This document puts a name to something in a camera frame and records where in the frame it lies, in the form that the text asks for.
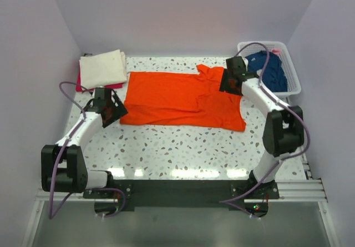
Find orange t shirt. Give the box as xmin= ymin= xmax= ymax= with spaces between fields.
xmin=120 ymin=64 xmax=246 ymax=132

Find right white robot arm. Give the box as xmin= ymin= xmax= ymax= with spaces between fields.
xmin=220 ymin=56 xmax=305 ymax=199

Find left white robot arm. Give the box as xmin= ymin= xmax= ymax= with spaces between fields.
xmin=41 ymin=88 xmax=128 ymax=198

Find folded magenta t shirt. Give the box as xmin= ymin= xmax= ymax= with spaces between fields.
xmin=75 ymin=73 xmax=123 ymax=92

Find white plastic basket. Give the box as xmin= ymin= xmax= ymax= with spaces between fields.
xmin=237 ymin=41 xmax=301 ymax=98

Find folded cream t shirt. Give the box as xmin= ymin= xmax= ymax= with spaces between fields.
xmin=79 ymin=49 xmax=128 ymax=88

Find navy blue t shirt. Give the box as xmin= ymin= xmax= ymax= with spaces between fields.
xmin=246 ymin=51 xmax=288 ymax=93

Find pink t shirt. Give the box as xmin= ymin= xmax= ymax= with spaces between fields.
xmin=271 ymin=48 xmax=281 ymax=56

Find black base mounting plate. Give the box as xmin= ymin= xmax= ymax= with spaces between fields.
xmin=83 ymin=179 xmax=280 ymax=218

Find aluminium frame rail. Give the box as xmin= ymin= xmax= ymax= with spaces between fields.
xmin=35 ymin=158 xmax=329 ymax=203

